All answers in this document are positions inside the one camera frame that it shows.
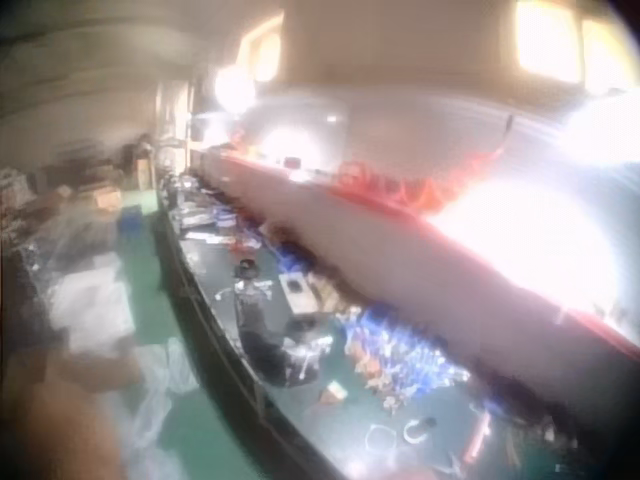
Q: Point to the grey tray with black part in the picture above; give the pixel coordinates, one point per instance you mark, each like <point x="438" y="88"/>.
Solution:
<point x="298" y="295"/>

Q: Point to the black round part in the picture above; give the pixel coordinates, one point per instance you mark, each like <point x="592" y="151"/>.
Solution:
<point x="247" y="270"/>

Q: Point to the red-edged overhead shelf board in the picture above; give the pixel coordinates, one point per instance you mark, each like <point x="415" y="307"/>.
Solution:
<point x="410" y="270"/>

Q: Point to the clutter of tools and parts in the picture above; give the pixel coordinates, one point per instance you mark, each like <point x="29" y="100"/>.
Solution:
<point x="210" y="210"/>

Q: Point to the long green-topped workbench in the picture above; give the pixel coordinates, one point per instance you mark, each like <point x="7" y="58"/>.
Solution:
<point x="210" y="280"/>

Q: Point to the row of blue parts bins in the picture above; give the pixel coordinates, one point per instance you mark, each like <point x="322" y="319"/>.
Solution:
<point x="400" y="350"/>

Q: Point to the small orange white box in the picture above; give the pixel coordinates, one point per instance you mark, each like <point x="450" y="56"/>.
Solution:
<point x="334" y="392"/>

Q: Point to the blue crate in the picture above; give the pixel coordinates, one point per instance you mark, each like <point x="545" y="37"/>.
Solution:
<point x="130" y="221"/>

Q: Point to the small bright window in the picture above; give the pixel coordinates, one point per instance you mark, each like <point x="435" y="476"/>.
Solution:
<point x="266" y="55"/>

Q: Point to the white curved strip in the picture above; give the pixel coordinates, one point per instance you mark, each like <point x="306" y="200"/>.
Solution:
<point x="415" y="434"/>

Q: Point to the clear plastic bag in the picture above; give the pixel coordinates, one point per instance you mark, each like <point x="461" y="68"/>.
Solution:
<point x="160" y="395"/>

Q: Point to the heap of brown cartons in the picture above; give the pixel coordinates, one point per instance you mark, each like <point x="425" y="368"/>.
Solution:
<point x="85" y="185"/>

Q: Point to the large bright window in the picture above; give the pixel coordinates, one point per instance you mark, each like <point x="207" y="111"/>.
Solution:
<point x="565" y="35"/>

